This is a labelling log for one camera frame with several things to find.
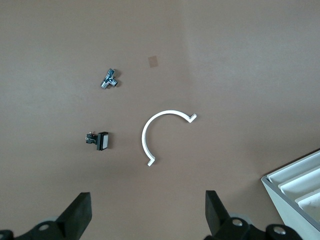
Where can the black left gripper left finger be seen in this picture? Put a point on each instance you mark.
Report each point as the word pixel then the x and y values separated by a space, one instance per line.
pixel 72 220

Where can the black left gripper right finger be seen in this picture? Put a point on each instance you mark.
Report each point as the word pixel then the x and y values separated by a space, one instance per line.
pixel 220 222

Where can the white drawer cabinet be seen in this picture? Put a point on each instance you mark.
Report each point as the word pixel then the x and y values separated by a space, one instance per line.
pixel 282 215

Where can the white plastic drawer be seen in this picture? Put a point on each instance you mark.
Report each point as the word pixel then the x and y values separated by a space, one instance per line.
pixel 312 202
pixel 295 171
pixel 305 183

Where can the small metal tee fitting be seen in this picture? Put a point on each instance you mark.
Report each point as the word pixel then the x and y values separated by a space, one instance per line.
pixel 109 78

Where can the brown tape patch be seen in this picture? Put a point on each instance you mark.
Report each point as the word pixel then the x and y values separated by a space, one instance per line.
pixel 153 61

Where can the black square white-faced switch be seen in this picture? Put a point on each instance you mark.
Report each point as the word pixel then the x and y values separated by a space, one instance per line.
pixel 103 141

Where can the white curved plastic bracket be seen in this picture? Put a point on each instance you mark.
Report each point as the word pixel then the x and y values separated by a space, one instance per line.
pixel 146 130

